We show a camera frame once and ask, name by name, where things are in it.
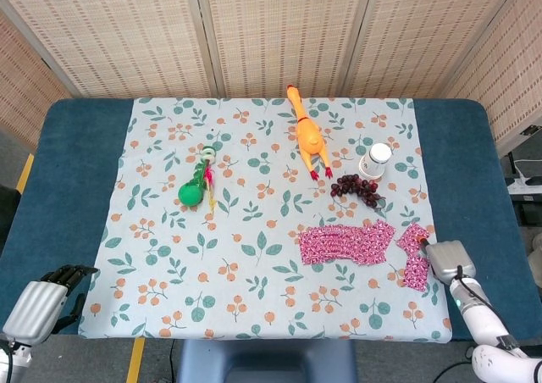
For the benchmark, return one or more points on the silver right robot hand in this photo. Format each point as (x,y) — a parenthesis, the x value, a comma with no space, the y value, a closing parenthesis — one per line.
(451,260)

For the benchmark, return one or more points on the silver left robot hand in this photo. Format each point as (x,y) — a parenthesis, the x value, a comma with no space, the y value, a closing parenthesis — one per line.
(36,306)

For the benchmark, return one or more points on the pink glitter paper piece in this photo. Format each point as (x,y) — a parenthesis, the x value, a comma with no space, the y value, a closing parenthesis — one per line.
(416,275)
(410,239)

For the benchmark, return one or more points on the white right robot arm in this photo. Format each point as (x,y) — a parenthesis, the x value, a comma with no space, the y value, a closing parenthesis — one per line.
(487,328)

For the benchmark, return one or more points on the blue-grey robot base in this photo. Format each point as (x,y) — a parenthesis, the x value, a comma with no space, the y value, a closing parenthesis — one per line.
(267,362)

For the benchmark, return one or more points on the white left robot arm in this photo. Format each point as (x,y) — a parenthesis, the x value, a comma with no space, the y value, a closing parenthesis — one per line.
(14,359)

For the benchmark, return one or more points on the pink patterned knit cloth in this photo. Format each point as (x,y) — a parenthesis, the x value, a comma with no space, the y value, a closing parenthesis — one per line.
(339,245)

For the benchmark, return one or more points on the dark purple grape bunch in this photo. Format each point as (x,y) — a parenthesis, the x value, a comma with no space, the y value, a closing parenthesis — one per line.
(360,188)

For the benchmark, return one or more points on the white capped small bottle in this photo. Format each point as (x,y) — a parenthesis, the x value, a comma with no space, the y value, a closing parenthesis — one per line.
(374,162)

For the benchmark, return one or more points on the orange rubber chicken toy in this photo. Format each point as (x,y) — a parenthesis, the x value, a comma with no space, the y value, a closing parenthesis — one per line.
(311,139)

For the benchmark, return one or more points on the green ball feather toy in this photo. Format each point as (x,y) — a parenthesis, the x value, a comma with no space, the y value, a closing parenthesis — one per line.
(189,194)

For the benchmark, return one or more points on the floral leaf berry tablecloth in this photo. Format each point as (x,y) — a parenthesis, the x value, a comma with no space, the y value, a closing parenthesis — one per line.
(254,264)

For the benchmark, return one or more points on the woven bamboo folding screen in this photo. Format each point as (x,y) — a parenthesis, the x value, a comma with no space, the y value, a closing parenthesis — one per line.
(271,31)

